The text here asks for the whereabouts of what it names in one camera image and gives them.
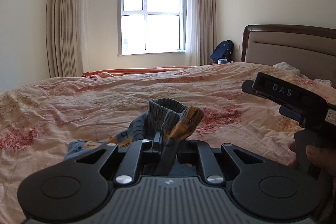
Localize blue patterned children's pants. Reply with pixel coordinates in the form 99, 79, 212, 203
63, 97, 205, 176

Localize person's right hand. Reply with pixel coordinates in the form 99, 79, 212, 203
287, 139, 336, 177

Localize white pillow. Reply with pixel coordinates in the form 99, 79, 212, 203
273, 62, 333, 86

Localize pink floral bed quilt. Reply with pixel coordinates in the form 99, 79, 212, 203
1, 63, 335, 223

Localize orange bed sheet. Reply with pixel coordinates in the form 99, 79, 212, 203
82, 66, 194, 78

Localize dark blue backpack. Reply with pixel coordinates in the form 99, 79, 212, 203
210, 40, 234, 63

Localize beige curtain right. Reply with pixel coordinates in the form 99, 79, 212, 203
185, 0, 217, 66

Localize beige curtain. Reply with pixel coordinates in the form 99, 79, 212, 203
185, 0, 217, 66
46, 0, 89, 77

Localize white framed window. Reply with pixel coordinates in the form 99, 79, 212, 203
118, 0, 187, 56

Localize beige curtain left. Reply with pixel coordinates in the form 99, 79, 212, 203
46, 0, 89, 77

